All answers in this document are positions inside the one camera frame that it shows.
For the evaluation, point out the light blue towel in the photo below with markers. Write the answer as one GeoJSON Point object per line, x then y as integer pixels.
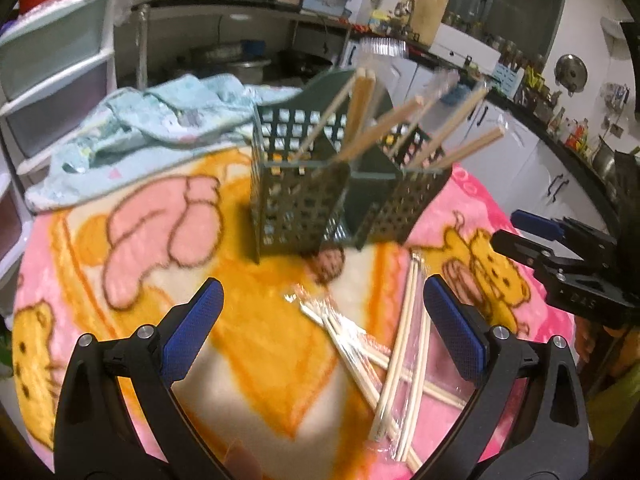
{"type": "Point", "coordinates": [150, 120]}

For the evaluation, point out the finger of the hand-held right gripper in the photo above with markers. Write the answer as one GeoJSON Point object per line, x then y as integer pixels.
{"type": "Point", "coordinates": [517, 249]}
{"type": "Point", "coordinates": [535, 223]}

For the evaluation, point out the green perforated utensil holder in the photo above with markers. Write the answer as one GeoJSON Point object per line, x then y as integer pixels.
{"type": "Point", "coordinates": [295, 210]}

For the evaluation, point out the hanging kitchen utensils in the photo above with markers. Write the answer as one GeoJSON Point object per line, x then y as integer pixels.
{"type": "Point", "coordinates": [615, 107]}

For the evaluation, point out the drawer tower with cream drawer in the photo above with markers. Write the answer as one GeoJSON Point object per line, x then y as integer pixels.
{"type": "Point", "coordinates": [7, 225]}

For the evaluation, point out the row of condiment bottles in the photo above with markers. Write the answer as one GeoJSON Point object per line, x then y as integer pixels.
{"type": "Point", "coordinates": [575, 132]}

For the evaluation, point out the hanging metal pot lid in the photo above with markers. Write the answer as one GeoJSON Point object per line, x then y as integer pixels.
{"type": "Point", "coordinates": [570, 72]}

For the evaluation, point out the metal pots under shelf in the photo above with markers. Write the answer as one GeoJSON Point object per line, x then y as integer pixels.
{"type": "Point", "coordinates": [235, 62]}

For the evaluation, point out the pink cartoon printed blanket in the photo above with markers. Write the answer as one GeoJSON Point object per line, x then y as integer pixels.
{"type": "Point", "coordinates": [250, 360]}

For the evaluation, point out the blue and white knife block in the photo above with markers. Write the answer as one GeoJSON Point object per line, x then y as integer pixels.
{"type": "Point", "coordinates": [507, 75]}

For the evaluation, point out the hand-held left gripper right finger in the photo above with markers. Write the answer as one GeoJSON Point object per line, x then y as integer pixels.
{"type": "Point", "coordinates": [455, 330]}

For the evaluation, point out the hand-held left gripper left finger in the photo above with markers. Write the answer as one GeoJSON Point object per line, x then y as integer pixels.
{"type": "Point", "coordinates": [192, 330]}

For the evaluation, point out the pile of chopsticks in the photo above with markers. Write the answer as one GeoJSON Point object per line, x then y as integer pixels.
{"type": "Point", "coordinates": [397, 355]}

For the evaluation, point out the wooden cutting board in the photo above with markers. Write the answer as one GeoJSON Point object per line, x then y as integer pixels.
{"type": "Point", "coordinates": [425, 12]}

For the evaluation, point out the white kitchen cabinets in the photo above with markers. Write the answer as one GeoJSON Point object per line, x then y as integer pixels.
{"type": "Point", "coordinates": [525, 170]}

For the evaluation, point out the black countertop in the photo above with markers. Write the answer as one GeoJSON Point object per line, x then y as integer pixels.
{"type": "Point", "coordinates": [540, 125]}

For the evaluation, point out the white box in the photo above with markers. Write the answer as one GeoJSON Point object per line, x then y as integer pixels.
{"type": "Point", "coordinates": [465, 44]}

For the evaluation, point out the stainless steel stock pot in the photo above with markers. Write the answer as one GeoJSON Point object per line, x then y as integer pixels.
{"type": "Point", "coordinates": [605, 157]}

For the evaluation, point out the drawer tower with green drawer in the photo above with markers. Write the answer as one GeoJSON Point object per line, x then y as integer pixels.
{"type": "Point", "coordinates": [50, 45]}

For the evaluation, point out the person's left hand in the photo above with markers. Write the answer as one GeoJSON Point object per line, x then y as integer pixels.
{"type": "Point", "coordinates": [241, 460]}

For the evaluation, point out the stainless steel shelf table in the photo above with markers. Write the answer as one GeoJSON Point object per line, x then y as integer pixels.
{"type": "Point", "coordinates": [142, 45]}

